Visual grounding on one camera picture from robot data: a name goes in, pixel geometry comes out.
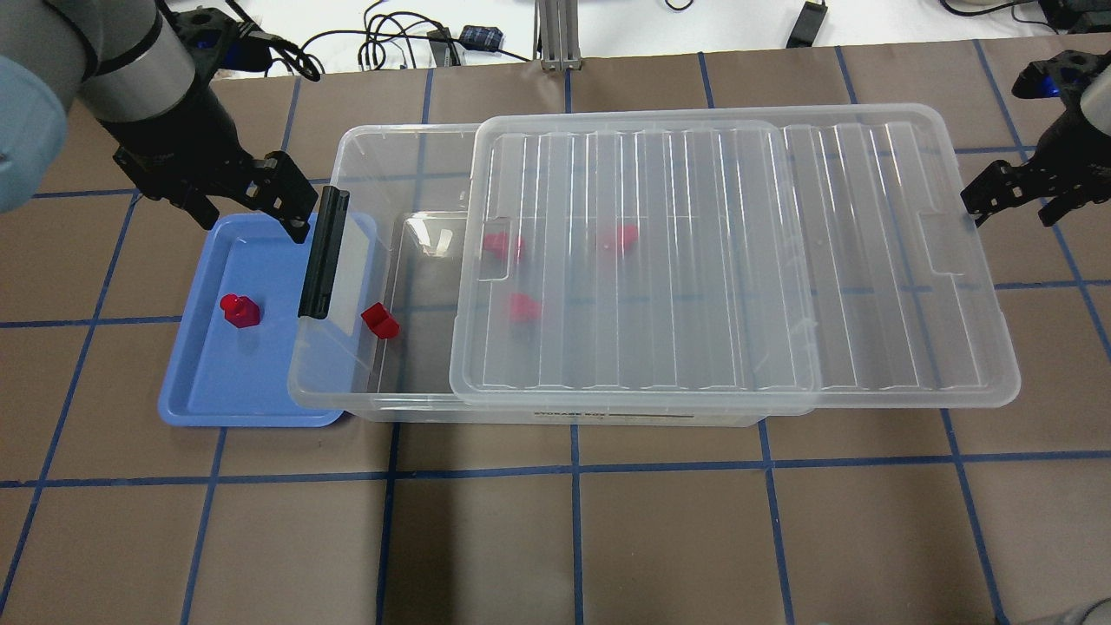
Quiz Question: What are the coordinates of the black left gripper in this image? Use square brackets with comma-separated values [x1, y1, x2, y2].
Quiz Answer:
[100, 84, 319, 244]

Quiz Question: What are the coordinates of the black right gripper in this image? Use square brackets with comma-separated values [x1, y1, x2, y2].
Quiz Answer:
[961, 109, 1110, 228]

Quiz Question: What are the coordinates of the red block carried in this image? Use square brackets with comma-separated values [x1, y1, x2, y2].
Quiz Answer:
[218, 293, 261, 329]

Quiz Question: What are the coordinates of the clear plastic box lid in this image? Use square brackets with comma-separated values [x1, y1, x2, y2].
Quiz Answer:
[449, 103, 1021, 419]

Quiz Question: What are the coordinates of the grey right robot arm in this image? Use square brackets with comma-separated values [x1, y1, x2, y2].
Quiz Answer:
[961, 50, 1110, 228]

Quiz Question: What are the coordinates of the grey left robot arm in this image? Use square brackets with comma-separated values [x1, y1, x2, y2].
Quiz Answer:
[1, 1, 320, 244]

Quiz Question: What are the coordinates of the blue plastic tray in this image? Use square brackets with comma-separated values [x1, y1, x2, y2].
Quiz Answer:
[158, 214, 340, 429]

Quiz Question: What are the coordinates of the clear plastic storage box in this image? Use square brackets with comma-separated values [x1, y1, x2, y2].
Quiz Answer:
[287, 123, 825, 426]

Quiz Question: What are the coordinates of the red block under lid left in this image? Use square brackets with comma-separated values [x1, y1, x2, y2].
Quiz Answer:
[483, 231, 524, 264]

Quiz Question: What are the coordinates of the red block under lid front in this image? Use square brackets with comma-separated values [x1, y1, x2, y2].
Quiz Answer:
[508, 293, 542, 324]

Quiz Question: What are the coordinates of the small dark blue device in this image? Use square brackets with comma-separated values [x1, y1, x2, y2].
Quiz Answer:
[457, 24, 504, 53]

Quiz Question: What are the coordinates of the black power adapter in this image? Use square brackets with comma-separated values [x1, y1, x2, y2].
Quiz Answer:
[785, 1, 828, 49]

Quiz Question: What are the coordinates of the black box handle latch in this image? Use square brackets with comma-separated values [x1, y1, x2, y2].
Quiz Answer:
[298, 185, 350, 319]

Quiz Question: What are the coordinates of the red block near handle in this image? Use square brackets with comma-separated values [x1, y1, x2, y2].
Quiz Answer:
[360, 302, 401, 340]

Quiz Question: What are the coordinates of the aluminium frame post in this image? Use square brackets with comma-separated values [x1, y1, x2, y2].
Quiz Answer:
[533, 0, 582, 72]

